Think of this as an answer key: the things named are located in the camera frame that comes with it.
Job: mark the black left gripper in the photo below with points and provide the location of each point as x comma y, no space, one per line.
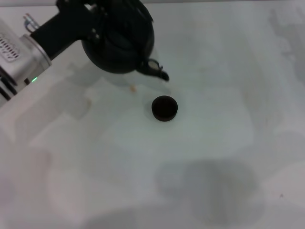
64,26

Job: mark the small dark brown teacup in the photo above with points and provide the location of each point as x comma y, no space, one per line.
165,108

